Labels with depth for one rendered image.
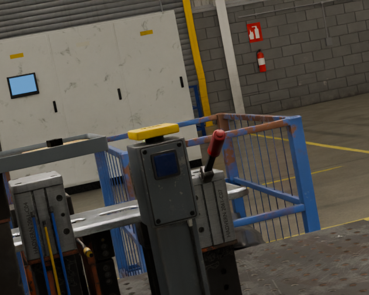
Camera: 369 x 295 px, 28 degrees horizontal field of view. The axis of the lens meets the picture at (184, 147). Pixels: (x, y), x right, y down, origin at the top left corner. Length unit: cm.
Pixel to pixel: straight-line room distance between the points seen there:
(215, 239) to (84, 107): 793
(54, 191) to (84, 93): 797
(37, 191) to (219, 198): 29
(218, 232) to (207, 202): 5
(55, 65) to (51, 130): 78
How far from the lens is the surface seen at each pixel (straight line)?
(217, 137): 106
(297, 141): 320
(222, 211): 119
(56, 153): 92
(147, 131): 98
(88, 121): 909
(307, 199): 324
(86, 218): 135
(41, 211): 112
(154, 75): 920
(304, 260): 191
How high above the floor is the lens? 123
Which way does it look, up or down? 6 degrees down
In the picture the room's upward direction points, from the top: 11 degrees counter-clockwise
